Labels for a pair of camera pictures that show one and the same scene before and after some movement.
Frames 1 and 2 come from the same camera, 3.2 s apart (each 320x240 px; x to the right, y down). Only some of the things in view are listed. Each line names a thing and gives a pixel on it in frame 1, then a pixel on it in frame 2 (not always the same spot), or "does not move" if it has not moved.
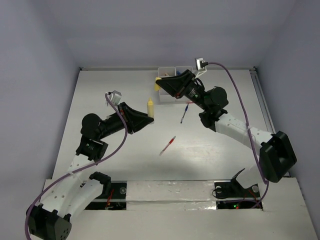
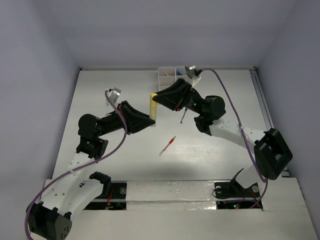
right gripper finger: (175, 86) to (173, 100)
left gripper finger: (132, 113) does not move
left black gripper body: (114, 123) does not move
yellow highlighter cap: (157, 87) to (152, 95)
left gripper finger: (137, 122) does not move
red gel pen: (170, 142) does not move
